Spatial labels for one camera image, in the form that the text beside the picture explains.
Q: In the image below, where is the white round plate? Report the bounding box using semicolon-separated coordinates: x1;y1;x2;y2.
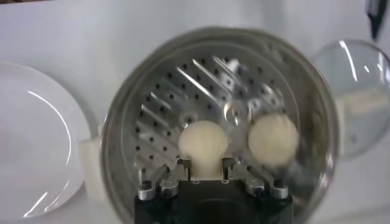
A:
0;60;92;220

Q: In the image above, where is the steel steamer basket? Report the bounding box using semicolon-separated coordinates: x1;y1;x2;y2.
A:
78;26;347;224

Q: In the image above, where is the white steamed baozi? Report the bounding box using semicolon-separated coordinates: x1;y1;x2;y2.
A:
247;113;300;167
177;120;230;180

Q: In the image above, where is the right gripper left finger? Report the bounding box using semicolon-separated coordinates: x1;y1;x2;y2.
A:
136;156;193;201

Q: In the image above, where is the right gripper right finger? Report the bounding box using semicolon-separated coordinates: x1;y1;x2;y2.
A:
221;156;289;200

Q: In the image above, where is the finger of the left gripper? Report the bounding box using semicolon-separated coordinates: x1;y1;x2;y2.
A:
366;0;388;41

